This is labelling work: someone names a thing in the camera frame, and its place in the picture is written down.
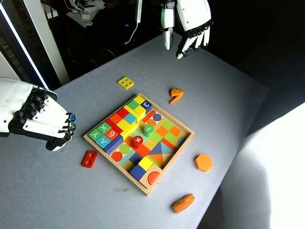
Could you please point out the white pillar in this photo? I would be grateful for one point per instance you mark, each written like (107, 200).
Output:
(47, 35)

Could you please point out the wooden puzzle tray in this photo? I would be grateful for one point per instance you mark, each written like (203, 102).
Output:
(164, 143)

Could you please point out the red two-hole block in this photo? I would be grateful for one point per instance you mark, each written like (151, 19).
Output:
(89, 159)

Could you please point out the orange hexagon block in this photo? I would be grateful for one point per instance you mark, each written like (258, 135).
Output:
(203, 163)

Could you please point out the white light strip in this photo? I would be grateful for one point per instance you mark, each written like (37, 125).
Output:
(23, 47)

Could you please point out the orange toy chicken drumstick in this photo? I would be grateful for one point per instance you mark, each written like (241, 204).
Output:
(176, 95)

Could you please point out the orange toy fried piece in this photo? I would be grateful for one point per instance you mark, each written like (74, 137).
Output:
(183, 203)

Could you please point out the white equipment pile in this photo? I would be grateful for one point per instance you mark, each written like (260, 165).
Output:
(81, 17)

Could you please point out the white bar device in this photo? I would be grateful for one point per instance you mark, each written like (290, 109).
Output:
(138, 12)

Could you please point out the yellow four-hole block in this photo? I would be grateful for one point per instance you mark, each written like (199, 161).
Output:
(125, 83)

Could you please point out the green cylinder with minus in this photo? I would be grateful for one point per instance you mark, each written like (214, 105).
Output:
(149, 130)

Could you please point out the red cylinder with x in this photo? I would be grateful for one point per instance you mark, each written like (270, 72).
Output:
(137, 140)

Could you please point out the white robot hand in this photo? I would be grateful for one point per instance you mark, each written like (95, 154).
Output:
(193, 14)
(14, 105)

